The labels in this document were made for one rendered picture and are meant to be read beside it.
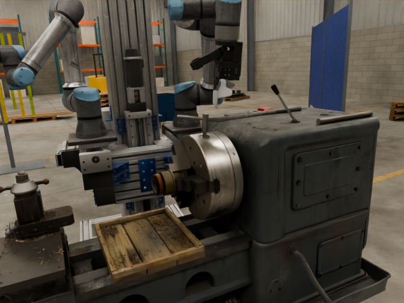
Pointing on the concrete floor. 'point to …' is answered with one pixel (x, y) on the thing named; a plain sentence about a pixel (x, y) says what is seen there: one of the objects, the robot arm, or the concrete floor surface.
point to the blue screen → (330, 61)
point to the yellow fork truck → (94, 81)
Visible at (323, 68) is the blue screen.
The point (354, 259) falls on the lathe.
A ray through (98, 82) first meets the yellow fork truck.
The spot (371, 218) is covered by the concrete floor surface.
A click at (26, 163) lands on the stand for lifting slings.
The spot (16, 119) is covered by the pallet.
